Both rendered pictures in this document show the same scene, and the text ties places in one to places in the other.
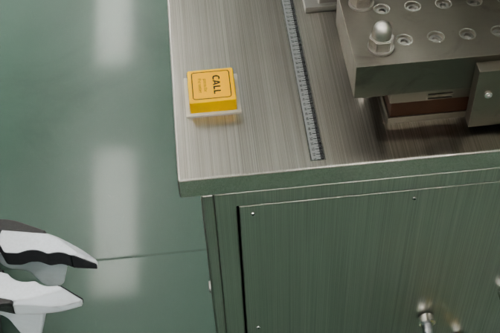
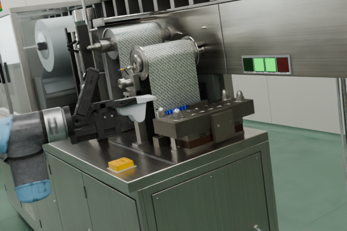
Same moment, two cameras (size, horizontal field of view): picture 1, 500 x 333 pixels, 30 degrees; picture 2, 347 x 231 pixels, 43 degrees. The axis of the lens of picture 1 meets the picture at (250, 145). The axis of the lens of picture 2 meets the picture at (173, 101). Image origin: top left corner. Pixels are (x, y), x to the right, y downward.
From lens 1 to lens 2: 0.91 m
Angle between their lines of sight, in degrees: 45
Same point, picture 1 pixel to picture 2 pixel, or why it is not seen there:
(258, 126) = (145, 166)
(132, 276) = not seen: outside the picture
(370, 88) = (180, 132)
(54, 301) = (148, 96)
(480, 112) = (218, 135)
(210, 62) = not seen: hidden behind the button
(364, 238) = (200, 205)
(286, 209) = (169, 192)
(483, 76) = (214, 117)
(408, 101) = (193, 139)
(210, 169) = (137, 177)
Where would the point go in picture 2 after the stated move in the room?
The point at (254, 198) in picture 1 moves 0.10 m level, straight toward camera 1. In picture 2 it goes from (157, 187) to (171, 196)
